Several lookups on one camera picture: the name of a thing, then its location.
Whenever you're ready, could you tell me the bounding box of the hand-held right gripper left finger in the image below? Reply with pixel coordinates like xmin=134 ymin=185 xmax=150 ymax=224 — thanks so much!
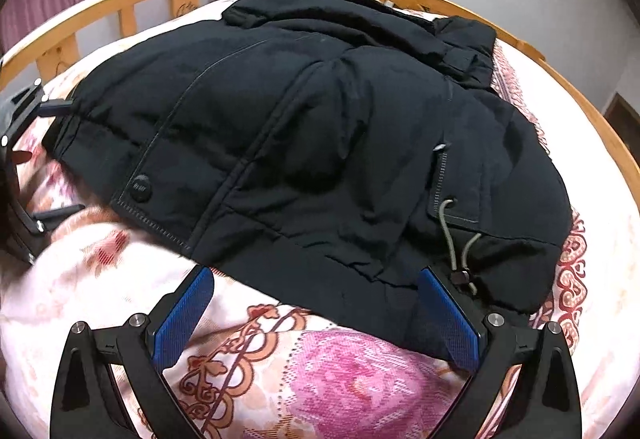
xmin=50 ymin=265 xmax=216 ymax=439

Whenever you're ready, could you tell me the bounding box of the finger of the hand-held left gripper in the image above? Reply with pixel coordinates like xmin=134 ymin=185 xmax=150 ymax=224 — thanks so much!
xmin=7 ymin=203 xmax=87 ymax=266
xmin=0 ymin=79 xmax=73 ymax=149

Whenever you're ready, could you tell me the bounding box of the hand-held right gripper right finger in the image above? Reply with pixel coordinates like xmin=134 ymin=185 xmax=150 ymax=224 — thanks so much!
xmin=419 ymin=266 xmax=583 ymax=439

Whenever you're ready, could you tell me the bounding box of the black padded jacket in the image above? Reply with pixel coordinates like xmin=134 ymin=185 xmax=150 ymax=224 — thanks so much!
xmin=42 ymin=0 xmax=573 ymax=375

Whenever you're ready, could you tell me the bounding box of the pink floral blanket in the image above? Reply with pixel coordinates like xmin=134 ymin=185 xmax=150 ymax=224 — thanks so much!
xmin=0 ymin=0 xmax=640 ymax=439

